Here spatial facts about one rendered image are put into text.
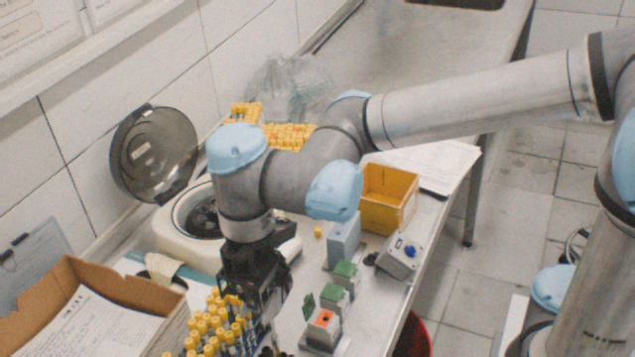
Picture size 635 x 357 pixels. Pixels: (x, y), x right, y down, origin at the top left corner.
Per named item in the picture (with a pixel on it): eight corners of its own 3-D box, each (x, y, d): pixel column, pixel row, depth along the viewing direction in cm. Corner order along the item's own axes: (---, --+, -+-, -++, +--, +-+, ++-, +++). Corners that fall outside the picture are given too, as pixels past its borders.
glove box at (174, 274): (203, 342, 110) (193, 310, 104) (106, 306, 118) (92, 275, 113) (236, 296, 119) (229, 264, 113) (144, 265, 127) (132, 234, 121)
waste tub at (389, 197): (398, 242, 128) (400, 208, 122) (344, 225, 133) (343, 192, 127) (419, 206, 137) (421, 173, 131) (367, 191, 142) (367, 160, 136)
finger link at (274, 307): (256, 339, 90) (248, 300, 84) (273, 311, 94) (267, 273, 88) (274, 345, 89) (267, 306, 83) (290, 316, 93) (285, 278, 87)
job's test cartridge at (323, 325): (331, 352, 105) (329, 330, 101) (309, 343, 107) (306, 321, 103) (340, 335, 108) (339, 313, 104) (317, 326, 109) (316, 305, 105)
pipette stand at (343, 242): (352, 278, 120) (350, 244, 114) (321, 269, 123) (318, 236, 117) (367, 246, 128) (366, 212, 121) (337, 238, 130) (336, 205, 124)
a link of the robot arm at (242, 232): (234, 180, 80) (286, 193, 77) (239, 204, 83) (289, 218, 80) (205, 213, 75) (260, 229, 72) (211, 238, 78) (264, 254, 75)
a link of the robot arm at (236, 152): (252, 159, 65) (189, 146, 68) (263, 229, 72) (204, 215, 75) (281, 123, 71) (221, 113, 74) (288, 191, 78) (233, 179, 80)
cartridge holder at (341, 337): (341, 363, 104) (340, 351, 102) (298, 347, 108) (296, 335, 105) (352, 340, 108) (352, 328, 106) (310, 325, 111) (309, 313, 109)
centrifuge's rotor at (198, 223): (226, 265, 118) (220, 240, 114) (173, 239, 125) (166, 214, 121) (271, 220, 128) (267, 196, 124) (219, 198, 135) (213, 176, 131)
